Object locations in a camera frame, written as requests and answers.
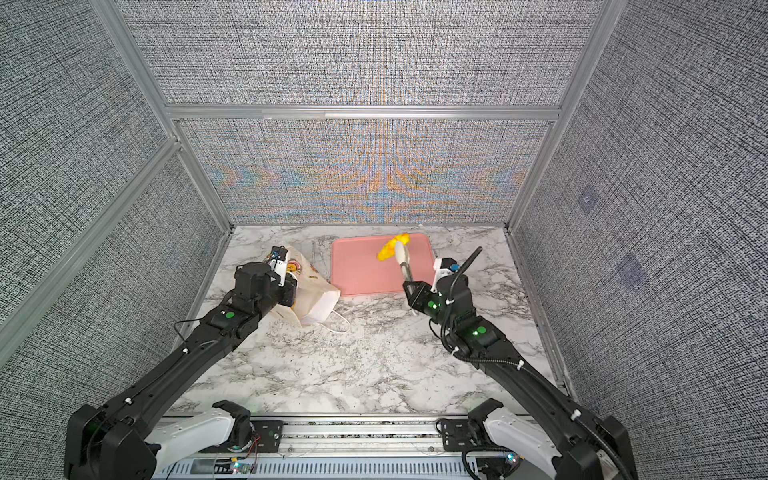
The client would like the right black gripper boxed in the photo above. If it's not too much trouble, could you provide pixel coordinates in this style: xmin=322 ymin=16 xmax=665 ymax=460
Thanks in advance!
xmin=402 ymin=279 xmax=458 ymax=337

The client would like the oval yellow fake bread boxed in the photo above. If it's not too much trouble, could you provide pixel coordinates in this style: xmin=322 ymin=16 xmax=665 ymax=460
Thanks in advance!
xmin=377 ymin=233 xmax=410 ymax=261

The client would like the white paper bag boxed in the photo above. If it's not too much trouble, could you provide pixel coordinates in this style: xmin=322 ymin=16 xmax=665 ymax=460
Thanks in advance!
xmin=271 ymin=245 xmax=351 ymax=334

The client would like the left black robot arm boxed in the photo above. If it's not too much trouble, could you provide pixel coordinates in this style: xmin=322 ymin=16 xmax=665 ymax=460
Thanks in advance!
xmin=63 ymin=262 xmax=297 ymax=479

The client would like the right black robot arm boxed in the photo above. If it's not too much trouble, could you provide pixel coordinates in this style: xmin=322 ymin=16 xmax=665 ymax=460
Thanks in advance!
xmin=403 ymin=275 xmax=638 ymax=479

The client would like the pink plastic tray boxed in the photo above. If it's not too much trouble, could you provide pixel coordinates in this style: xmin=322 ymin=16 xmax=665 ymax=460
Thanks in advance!
xmin=330 ymin=233 xmax=435 ymax=297

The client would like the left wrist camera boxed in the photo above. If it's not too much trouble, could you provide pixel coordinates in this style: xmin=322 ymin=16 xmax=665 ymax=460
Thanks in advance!
xmin=267 ymin=246 xmax=288 ymax=287

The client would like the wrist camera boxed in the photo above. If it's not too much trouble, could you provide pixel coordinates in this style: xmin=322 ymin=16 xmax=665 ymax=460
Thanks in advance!
xmin=432 ymin=257 xmax=460 ymax=292
xmin=267 ymin=246 xmax=288 ymax=287

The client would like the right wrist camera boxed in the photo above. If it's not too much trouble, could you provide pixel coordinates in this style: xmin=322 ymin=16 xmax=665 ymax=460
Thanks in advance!
xmin=432 ymin=257 xmax=460 ymax=292

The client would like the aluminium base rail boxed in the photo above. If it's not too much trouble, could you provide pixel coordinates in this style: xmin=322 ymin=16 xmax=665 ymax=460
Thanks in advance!
xmin=151 ymin=401 xmax=551 ymax=479

